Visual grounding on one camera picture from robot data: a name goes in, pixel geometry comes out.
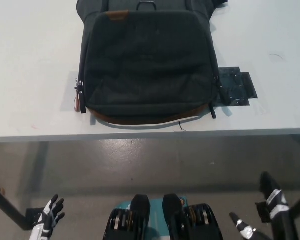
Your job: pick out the black table foot plate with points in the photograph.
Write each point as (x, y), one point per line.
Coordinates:
(262, 211)
(35, 213)

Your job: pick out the dark grey backpack brown trim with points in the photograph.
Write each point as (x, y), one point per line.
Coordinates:
(145, 62)

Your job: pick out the thin curved black thread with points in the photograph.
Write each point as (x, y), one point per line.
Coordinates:
(280, 56)

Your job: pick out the short black thread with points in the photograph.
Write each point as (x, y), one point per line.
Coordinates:
(181, 127)

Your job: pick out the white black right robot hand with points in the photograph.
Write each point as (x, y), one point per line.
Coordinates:
(278, 205)

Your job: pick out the black tape patch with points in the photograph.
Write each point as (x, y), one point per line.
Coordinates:
(236, 85)

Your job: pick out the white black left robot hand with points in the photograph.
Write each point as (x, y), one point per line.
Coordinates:
(48, 217)

